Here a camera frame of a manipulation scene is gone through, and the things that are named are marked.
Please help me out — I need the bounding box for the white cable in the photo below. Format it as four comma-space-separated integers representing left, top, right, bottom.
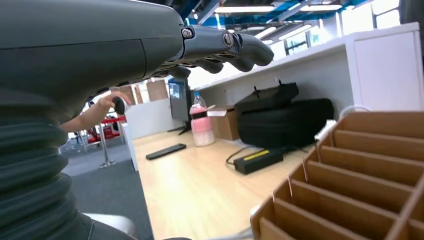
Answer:
337, 104, 373, 121

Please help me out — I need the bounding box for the black power brick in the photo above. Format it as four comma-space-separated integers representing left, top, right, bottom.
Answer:
233, 148, 285, 175

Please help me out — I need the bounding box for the black phone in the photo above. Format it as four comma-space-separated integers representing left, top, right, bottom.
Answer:
145, 143, 187, 161

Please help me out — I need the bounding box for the white low partition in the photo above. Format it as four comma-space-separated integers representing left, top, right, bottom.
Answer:
120, 98, 186, 172

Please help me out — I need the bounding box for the white power adapter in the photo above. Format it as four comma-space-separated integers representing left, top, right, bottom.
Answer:
313, 119, 338, 143

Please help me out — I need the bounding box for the long ceiling light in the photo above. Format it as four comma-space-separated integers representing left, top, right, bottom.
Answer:
214, 4, 276, 14
299, 3, 343, 12

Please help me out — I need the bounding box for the black power brick cable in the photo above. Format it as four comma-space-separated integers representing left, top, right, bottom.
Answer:
225, 145, 256, 167

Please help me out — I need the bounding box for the large black bag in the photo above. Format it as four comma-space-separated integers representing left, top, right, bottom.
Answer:
236, 98, 335, 149

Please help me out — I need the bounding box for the flat black case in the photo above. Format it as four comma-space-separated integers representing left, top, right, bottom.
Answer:
234, 81, 300, 115

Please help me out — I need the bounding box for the brown wooden slot organizer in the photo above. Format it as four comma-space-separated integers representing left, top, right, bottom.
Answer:
250, 110, 424, 240

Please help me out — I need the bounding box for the black monitor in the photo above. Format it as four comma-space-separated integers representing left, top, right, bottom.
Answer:
167, 76, 194, 136

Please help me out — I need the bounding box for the black round knob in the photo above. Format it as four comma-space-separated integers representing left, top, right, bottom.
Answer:
111, 96, 127, 116

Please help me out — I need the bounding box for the chrome stanchion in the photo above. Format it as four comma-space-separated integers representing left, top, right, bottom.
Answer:
98, 123, 117, 170

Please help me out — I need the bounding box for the brown cardboard panel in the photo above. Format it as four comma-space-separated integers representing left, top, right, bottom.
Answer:
119, 85, 144, 106
145, 79, 170, 102

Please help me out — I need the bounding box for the pink plastic bottle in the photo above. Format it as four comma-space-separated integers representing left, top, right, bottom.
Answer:
189, 91, 216, 148

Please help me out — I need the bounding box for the light wood desk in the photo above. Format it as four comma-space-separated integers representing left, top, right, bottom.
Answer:
132, 130, 332, 240

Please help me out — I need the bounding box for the cardboard box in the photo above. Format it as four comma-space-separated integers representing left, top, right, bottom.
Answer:
206, 105, 241, 142

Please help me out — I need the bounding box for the white raised counter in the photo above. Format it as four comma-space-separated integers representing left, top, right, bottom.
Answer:
193, 21, 424, 115

